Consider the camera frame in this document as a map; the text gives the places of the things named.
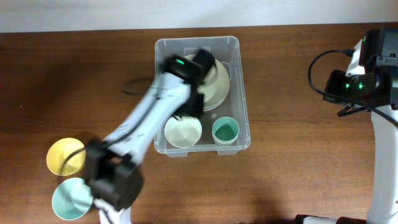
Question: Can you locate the clear plastic storage container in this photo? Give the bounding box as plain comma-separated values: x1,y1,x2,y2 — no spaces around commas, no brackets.
154,36,251,157

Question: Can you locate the mint green cup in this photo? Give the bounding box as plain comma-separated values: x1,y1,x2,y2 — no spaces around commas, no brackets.
211,117,240,142

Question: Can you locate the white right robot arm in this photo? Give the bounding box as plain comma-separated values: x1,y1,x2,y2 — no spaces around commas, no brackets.
323,28,397,223

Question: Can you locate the mint small bowl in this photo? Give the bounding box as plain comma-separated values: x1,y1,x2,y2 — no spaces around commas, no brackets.
52,177,94,221

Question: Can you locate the cream large bowl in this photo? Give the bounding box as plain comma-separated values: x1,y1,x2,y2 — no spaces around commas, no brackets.
203,104,222,112

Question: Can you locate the white small bowl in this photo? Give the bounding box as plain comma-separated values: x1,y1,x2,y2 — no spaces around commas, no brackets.
164,116,202,148

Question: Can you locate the beige large bowl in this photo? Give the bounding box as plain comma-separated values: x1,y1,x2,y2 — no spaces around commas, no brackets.
197,60,230,111

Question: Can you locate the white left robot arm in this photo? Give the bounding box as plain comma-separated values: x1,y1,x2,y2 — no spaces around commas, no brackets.
83,49,215,223

